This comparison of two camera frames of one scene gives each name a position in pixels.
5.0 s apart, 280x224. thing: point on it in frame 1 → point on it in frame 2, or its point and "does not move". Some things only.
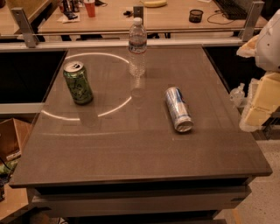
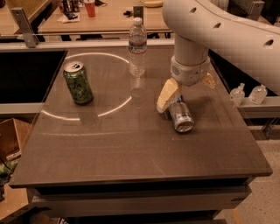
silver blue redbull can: [179, 109] does not move
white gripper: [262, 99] → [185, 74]
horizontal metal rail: [114, 43] does not move
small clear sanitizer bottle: [237, 95] does not move
